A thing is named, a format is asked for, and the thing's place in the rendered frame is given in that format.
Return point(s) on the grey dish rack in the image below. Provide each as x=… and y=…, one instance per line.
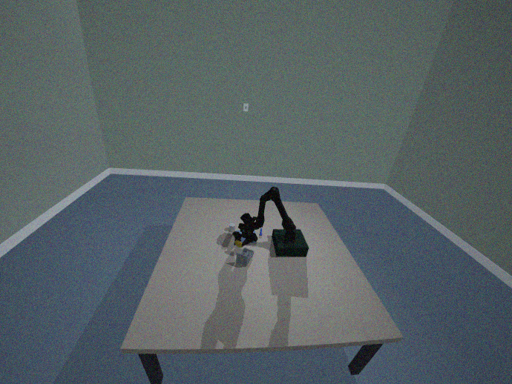
x=244, y=256

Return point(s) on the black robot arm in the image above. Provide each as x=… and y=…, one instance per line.
x=274, y=195

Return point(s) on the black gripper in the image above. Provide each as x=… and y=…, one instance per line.
x=250, y=236

